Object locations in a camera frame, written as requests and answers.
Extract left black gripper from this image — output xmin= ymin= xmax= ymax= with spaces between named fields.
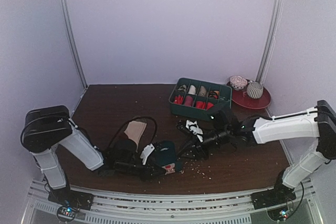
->
xmin=115 ymin=158 xmax=165 ymax=183

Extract dark green christmas sock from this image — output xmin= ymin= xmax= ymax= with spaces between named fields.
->
xmin=153 ymin=141 xmax=183 ymax=175

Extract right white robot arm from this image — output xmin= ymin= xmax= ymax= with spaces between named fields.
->
xmin=176 ymin=100 xmax=335 ymax=204

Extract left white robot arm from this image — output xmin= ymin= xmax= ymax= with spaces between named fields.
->
xmin=20 ymin=105 xmax=166 ymax=205

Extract red socks in box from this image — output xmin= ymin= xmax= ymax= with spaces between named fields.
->
xmin=173 ymin=95 xmax=214 ymax=110

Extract maroon rolled sock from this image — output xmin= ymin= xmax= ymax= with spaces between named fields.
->
xmin=183 ymin=95 xmax=194 ymax=106

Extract beige striped sock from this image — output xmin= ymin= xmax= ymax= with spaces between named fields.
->
xmin=124 ymin=119 xmax=147 ymax=151

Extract green divided storage box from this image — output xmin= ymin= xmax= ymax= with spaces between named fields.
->
xmin=169 ymin=78 xmax=233 ymax=121

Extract cream rolled sock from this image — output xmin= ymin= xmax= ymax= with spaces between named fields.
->
xmin=188 ymin=85 xmax=197 ymax=95

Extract red round plate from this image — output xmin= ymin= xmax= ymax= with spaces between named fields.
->
xmin=227 ymin=81 xmax=272 ymax=110

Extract pink patterned bowl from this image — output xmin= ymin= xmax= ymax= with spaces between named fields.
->
xmin=229 ymin=76 xmax=248 ymax=90

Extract white striped cup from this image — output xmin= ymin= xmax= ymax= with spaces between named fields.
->
xmin=247 ymin=81 xmax=264 ymax=99

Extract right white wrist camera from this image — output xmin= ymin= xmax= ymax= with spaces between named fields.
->
xmin=185 ymin=120 xmax=203 ymax=136

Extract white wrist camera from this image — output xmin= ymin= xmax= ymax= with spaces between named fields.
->
xmin=140 ymin=144 xmax=155 ymax=165
xmin=185 ymin=120 xmax=203 ymax=136

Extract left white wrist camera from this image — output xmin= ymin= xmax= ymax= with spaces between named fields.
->
xmin=140 ymin=144 xmax=155 ymax=165

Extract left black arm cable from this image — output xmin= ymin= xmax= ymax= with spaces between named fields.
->
xmin=107 ymin=115 xmax=158 ymax=154

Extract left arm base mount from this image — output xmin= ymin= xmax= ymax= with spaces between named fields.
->
xmin=48 ymin=190 xmax=94 ymax=210

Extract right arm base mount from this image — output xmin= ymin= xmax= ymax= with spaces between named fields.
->
xmin=251 ymin=188 xmax=296 ymax=210

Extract right aluminium corner post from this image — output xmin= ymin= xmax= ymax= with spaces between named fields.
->
xmin=256 ymin=0 xmax=283 ymax=84

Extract aluminium corner post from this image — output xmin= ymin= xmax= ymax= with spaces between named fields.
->
xmin=60 ymin=0 xmax=88 ymax=90
xmin=256 ymin=0 xmax=283 ymax=84

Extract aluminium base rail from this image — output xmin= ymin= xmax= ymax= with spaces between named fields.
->
xmin=19 ymin=179 xmax=326 ymax=223

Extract left aluminium corner post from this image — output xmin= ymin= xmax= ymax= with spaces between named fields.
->
xmin=60 ymin=0 xmax=88 ymax=90

